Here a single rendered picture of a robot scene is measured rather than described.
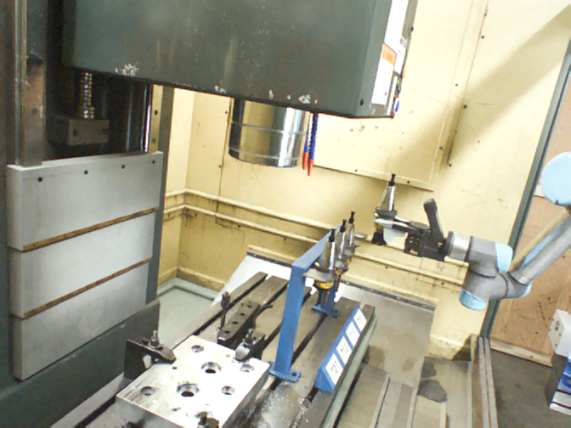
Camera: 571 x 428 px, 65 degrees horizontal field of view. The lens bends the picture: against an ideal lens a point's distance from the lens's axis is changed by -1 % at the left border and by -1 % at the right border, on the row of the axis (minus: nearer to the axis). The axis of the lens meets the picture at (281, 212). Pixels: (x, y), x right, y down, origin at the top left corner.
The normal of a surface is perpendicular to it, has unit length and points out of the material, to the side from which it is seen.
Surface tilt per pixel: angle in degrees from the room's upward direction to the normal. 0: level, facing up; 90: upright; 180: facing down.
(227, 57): 90
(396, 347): 24
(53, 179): 91
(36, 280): 90
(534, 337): 90
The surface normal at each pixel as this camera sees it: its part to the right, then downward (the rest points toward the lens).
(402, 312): -0.01, -0.79
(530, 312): -0.36, 0.19
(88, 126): 0.91, 0.24
